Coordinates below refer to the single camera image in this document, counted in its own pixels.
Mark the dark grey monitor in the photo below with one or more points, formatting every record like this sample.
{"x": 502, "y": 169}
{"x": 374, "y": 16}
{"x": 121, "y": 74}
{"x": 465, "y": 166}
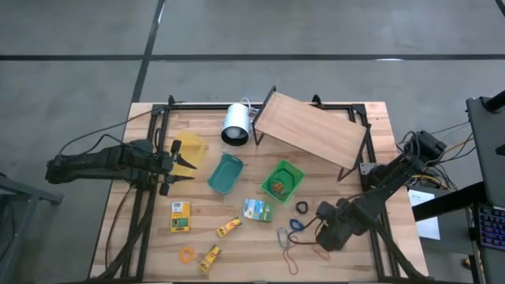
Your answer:
{"x": 487, "y": 138}

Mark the teal plastic bin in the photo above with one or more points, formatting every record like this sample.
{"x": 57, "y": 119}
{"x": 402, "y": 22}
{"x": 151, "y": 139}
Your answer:
{"x": 225, "y": 175}

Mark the grey metal cart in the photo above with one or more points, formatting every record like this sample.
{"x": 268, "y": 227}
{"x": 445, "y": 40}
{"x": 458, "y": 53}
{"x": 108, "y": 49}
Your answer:
{"x": 35, "y": 195}

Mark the white paper sheet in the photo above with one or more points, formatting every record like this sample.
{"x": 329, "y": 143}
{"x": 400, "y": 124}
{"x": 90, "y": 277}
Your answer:
{"x": 428, "y": 229}

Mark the yellow glue tube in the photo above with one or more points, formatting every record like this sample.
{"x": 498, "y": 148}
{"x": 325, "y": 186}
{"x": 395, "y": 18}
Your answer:
{"x": 210, "y": 258}

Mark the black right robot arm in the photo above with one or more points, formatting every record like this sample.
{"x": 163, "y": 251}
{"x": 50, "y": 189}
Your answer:
{"x": 388, "y": 173}

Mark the yellow translucent plastic bin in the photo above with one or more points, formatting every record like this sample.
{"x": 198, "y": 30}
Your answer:
{"x": 193, "y": 150}

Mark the backlit keyboard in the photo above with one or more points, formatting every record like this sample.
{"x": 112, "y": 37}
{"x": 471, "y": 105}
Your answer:
{"x": 492, "y": 226}

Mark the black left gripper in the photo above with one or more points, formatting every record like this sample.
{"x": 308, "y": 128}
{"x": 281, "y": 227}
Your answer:
{"x": 163, "y": 167}

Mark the blue green card pack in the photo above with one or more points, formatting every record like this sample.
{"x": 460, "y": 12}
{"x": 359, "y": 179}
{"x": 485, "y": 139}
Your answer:
{"x": 258, "y": 210}

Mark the white cylindrical lamp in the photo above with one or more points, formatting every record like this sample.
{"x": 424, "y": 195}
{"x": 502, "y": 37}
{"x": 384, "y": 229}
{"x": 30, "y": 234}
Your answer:
{"x": 236, "y": 118}

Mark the yellow green crayon box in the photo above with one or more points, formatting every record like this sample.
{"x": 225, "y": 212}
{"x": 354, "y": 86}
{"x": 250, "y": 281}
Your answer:
{"x": 229, "y": 227}

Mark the yellow green card packet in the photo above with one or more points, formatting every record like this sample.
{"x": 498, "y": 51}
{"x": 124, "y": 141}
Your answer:
{"x": 180, "y": 217}

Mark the thin red-orange rubber band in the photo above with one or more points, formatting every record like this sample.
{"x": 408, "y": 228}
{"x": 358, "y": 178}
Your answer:
{"x": 324, "y": 256}

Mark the long orange-red rubber band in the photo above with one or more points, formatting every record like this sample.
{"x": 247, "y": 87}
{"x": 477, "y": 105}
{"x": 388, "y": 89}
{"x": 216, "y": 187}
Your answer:
{"x": 278, "y": 185}

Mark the green plastic mesh basket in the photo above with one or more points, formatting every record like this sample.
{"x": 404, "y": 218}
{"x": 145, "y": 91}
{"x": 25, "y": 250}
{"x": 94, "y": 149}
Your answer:
{"x": 266, "y": 185}

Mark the wooden shelf riser black legs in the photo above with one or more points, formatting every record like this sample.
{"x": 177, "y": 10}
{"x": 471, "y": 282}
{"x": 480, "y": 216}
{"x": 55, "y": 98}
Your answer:
{"x": 311, "y": 128}

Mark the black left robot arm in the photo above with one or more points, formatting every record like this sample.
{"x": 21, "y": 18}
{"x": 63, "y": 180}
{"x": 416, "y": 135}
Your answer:
{"x": 98, "y": 161}

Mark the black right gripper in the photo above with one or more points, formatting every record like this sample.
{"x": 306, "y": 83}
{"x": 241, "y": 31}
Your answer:
{"x": 335, "y": 229}

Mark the black aluminium table frame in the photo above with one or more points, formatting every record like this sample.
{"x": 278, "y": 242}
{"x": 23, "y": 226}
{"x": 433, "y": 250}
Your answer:
{"x": 197, "y": 106}

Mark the black desk bar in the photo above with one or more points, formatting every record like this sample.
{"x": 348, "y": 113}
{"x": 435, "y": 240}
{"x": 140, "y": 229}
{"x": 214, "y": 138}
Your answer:
{"x": 446, "y": 203}

